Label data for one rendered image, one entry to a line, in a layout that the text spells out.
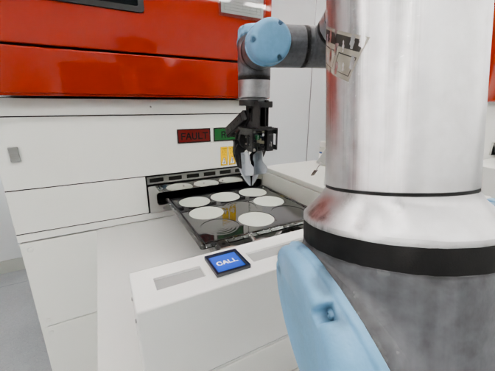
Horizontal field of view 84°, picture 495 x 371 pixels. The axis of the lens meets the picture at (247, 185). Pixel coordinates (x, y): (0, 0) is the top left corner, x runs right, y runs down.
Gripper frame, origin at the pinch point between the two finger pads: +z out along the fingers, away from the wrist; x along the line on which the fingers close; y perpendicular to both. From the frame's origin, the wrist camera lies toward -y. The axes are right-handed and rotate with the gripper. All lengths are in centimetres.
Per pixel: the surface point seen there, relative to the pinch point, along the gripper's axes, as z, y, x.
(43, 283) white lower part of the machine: 34, -34, -53
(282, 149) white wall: 27, -175, 145
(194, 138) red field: -7.9, -31.7, -3.1
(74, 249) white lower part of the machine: 25, -34, -44
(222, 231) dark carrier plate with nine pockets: 11.3, 2.9, -9.6
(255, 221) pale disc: 11.3, 2.3, 0.5
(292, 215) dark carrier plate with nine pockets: 11.4, 3.6, 12.1
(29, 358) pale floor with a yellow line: 101, -86, -75
